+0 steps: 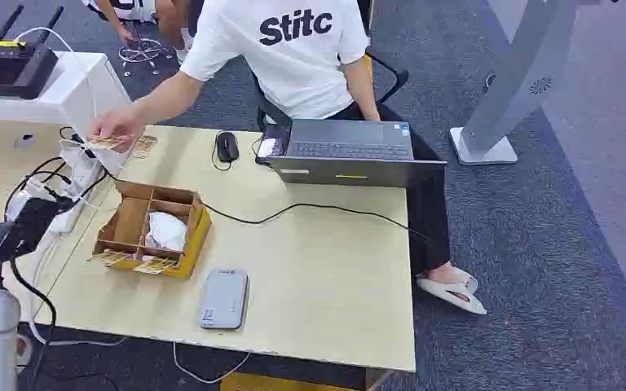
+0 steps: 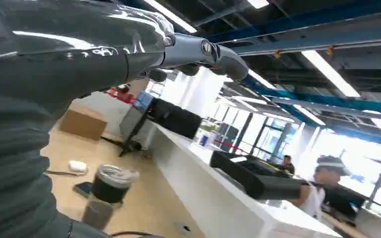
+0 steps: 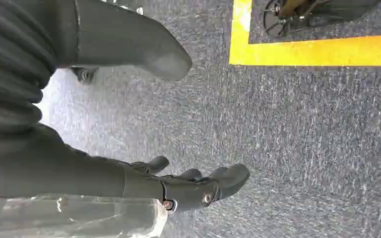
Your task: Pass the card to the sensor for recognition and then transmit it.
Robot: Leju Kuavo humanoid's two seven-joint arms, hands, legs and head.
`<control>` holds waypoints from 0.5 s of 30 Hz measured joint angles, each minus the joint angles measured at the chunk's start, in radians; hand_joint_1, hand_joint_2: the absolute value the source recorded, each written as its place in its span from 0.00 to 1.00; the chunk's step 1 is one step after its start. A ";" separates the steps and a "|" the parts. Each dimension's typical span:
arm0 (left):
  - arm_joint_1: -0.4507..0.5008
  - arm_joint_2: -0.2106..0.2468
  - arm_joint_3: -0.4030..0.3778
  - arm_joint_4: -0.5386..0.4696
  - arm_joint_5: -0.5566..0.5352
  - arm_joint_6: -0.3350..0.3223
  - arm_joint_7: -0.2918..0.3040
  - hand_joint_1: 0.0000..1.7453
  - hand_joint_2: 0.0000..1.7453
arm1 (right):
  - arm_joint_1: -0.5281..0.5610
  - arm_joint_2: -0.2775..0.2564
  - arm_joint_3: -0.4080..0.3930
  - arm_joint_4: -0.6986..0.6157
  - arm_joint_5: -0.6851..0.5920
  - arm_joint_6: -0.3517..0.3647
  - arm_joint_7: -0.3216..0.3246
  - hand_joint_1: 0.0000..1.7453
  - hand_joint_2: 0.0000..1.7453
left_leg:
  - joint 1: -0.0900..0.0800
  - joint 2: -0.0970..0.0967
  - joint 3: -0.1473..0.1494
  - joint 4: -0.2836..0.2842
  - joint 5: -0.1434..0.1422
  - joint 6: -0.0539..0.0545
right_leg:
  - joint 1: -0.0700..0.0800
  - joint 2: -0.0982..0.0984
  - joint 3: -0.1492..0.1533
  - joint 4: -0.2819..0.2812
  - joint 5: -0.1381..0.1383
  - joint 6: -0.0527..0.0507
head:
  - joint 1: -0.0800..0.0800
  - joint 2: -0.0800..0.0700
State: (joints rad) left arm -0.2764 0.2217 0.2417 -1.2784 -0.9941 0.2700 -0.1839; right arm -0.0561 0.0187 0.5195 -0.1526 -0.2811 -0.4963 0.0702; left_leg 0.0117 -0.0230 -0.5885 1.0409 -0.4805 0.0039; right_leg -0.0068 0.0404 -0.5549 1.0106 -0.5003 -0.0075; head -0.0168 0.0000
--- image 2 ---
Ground long ceiling light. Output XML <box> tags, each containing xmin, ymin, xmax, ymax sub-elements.
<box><xmin>293</xmin><ymin>104</ymin><xmax>326</xmax><ymax>127</ymax></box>
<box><xmin>301</xmin><ymin>50</ymin><xmax>361</xmax><ymax>99</ymax></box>
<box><xmin>143</xmin><ymin>0</ymin><xmax>198</xmax><ymax>34</ymax></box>

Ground brown cardboard box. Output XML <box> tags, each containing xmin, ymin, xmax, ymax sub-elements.
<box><xmin>59</xmin><ymin>108</ymin><xmax>108</xmax><ymax>142</ymax></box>

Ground person in background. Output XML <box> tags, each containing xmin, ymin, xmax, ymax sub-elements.
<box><xmin>278</xmin><ymin>155</ymin><xmax>296</xmax><ymax>176</ymax></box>

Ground black smartphone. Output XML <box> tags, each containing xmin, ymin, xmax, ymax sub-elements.
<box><xmin>72</xmin><ymin>181</ymin><xmax>95</xmax><ymax>199</ymax></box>

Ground black tray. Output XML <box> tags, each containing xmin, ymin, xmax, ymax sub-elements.
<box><xmin>209</xmin><ymin>150</ymin><xmax>310</xmax><ymax>201</ymax></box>

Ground white earbuds case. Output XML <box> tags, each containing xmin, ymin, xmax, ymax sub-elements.
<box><xmin>68</xmin><ymin>160</ymin><xmax>89</xmax><ymax>174</ymax></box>

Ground ribbed grey left arm sleeve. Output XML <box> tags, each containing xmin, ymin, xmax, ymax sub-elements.
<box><xmin>0</xmin><ymin>92</ymin><xmax>112</xmax><ymax>238</ymax></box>

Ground red barrier tape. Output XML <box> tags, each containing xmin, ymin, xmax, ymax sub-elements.
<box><xmin>213</xmin><ymin>139</ymin><xmax>244</xmax><ymax>152</ymax></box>

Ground white partition counter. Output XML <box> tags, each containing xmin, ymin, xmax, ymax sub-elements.
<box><xmin>151</xmin><ymin>122</ymin><xmax>342</xmax><ymax>238</ymax></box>

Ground person with cap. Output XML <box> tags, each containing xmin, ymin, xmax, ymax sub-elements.
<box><xmin>289</xmin><ymin>155</ymin><xmax>365</xmax><ymax>221</ymax></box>

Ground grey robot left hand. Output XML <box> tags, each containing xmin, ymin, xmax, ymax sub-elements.
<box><xmin>0</xmin><ymin>0</ymin><xmax>251</xmax><ymax>101</ymax></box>

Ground black monitor stand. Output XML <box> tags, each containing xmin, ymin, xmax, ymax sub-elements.
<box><xmin>118</xmin><ymin>104</ymin><xmax>154</xmax><ymax>158</ymax></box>

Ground black monitor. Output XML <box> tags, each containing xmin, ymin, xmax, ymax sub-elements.
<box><xmin>148</xmin><ymin>98</ymin><xmax>203</xmax><ymax>140</ymax></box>

